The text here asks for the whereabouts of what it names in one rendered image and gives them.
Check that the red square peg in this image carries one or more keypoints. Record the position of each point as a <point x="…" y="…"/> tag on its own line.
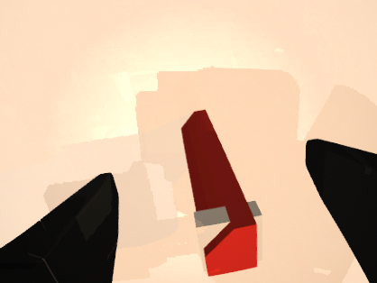
<point x="229" y="228"/>

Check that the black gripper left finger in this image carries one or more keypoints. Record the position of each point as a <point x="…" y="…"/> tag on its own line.
<point x="75" y="243"/>

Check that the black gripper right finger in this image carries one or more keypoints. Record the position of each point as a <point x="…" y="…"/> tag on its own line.
<point x="346" y="180"/>

